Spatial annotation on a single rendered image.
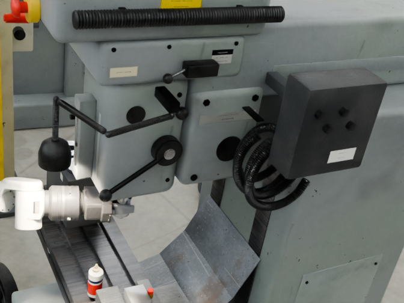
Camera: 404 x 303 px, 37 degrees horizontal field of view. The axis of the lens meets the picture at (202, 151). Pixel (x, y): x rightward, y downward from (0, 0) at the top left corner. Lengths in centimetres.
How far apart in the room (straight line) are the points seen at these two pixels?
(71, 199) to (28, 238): 185
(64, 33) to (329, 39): 65
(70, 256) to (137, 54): 86
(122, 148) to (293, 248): 57
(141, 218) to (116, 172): 215
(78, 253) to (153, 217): 169
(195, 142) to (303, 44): 34
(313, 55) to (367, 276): 78
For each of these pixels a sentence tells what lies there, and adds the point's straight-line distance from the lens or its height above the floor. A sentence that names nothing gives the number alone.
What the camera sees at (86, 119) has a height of 158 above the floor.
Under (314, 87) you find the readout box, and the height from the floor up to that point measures 173.
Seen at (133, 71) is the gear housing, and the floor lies 167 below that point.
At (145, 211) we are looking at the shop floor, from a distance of 361.
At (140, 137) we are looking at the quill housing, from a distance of 138.
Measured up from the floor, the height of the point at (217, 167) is 139.
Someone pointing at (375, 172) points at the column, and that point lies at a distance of 168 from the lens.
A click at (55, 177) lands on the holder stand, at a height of 103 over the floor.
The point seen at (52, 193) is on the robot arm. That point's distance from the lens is 155.
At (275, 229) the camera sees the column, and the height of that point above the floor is 120.
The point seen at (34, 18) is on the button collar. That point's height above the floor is 175.
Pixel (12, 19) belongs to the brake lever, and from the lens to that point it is 138.
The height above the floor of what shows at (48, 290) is 84.
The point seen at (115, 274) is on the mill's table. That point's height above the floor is 92.
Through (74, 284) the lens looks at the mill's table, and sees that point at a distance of 183.
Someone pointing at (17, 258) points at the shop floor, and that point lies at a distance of 328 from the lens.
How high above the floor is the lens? 219
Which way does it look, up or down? 31 degrees down
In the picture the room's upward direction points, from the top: 10 degrees clockwise
